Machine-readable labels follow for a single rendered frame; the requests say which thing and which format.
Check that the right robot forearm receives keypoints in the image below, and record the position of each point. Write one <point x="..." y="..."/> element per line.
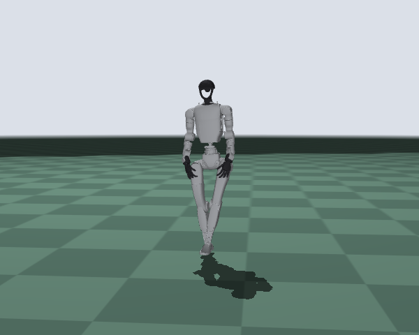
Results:
<point x="186" y="149"/>

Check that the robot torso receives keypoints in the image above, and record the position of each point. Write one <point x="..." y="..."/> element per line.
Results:
<point x="209" y="129"/>

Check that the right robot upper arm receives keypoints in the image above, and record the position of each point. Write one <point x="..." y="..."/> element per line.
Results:
<point x="189" y="114"/>

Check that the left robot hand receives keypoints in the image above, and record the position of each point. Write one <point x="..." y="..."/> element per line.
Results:
<point x="225" y="167"/>

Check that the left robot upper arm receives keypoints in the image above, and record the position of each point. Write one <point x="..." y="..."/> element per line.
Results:
<point x="227" y="111"/>

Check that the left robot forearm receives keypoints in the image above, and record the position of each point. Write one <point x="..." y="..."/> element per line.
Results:
<point x="230" y="147"/>

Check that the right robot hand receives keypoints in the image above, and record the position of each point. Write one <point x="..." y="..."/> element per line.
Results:
<point x="188" y="168"/>

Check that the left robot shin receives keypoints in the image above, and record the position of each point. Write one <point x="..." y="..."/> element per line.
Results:
<point x="212" y="221"/>

